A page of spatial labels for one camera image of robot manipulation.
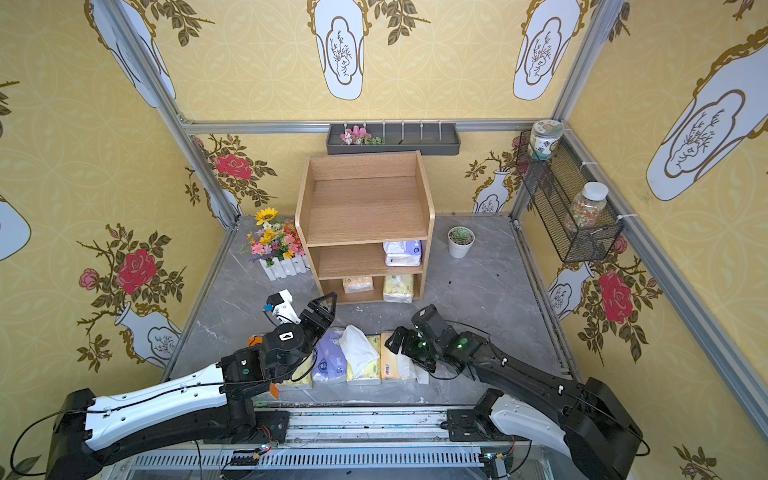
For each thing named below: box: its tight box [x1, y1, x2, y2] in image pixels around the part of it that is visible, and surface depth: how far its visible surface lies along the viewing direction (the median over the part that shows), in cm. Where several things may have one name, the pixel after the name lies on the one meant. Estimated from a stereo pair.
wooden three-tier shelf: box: [295, 151, 435, 305], surface depth 85 cm
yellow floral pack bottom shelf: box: [383, 274, 414, 303], surface depth 94 cm
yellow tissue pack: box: [338, 324, 382, 383], surface depth 80 cm
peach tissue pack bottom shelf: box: [342, 277, 374, 294], surface depth 96 cm
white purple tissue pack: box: [383, 240, 423, 267], surface depth 83 cm
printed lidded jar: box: [530, 119, 565, 161], surface depth 87 cm
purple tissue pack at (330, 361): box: [313, 325, 347, 381], surface depth 81 cm
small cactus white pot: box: [447, 226, 476, 259], surface depth 105 cm
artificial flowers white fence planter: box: [247, 207, 311, 281], surface depth 96 cm
